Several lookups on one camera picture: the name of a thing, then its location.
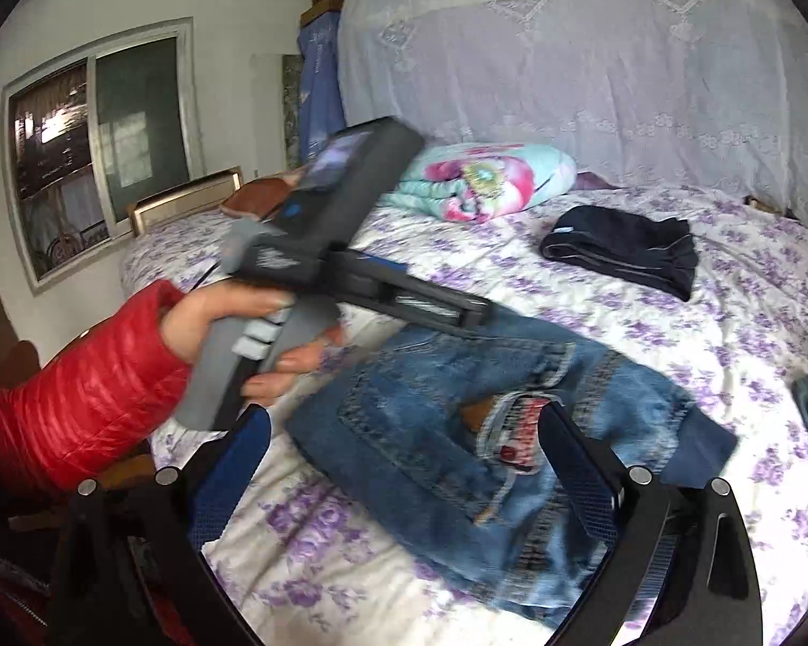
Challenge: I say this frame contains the gold bed frame edge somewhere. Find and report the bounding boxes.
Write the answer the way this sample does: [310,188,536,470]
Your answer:
[128,166,243,236]

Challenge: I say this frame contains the purple floral bed quilt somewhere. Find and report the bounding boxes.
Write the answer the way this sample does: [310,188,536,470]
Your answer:
[119,181,808,646]

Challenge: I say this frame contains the red puffer jacket sleeve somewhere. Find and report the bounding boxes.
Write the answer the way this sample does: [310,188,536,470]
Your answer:
[0,280,189,494]

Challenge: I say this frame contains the blue denim kids jeans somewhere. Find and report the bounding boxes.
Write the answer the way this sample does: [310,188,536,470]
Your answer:
[285,309,737,627]

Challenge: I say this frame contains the white lace headboard cover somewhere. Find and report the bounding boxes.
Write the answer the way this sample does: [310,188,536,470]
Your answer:
[338,0,808,226]

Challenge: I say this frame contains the person's left hand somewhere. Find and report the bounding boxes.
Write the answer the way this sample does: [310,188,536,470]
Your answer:
[160,280,346,407]

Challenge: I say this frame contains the blue hanging cloth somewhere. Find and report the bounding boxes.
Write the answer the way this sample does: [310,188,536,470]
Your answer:
[297,12,346,164]

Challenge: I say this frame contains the folded dark navy pants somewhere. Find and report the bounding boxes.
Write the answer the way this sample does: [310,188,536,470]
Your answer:
[539,206,699,302]

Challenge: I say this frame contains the folded floral teal pink quilt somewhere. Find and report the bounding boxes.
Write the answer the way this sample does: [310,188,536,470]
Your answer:
[378,143,578,223]

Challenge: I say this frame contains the brown tan pillow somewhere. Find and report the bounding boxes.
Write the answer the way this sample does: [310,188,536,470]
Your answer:
[220,169,302,220]

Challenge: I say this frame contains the sliding glass window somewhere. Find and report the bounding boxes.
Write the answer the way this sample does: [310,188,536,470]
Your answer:
[1,18,205,293]

